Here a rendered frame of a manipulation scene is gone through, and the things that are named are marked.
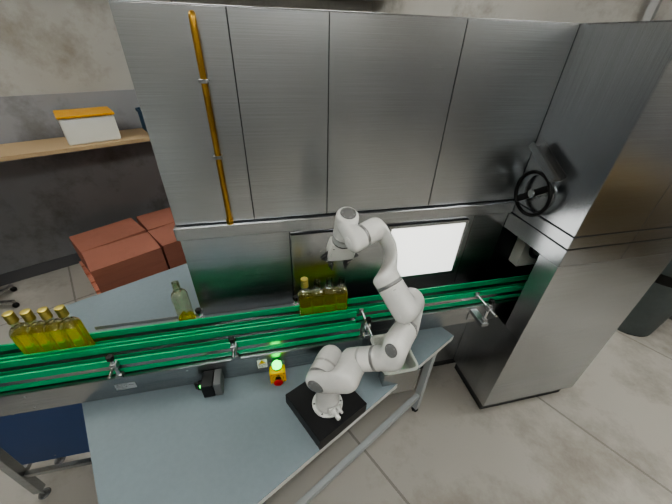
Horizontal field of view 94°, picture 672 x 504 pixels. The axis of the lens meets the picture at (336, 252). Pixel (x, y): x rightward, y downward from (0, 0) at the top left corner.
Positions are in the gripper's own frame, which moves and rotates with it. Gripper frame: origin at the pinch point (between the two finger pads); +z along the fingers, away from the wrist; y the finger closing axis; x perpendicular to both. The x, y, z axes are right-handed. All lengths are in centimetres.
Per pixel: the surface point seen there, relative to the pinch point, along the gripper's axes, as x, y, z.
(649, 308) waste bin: 6, -268, 106
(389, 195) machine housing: -33.4, -30.5, -1.4
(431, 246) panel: -21, -57, 25
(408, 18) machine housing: -56, -29, -63
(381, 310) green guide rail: 3, -26, 43
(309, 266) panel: -19.0, 7.7, 28.9
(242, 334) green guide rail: 5, 42, 42
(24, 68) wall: -241, 204, 40
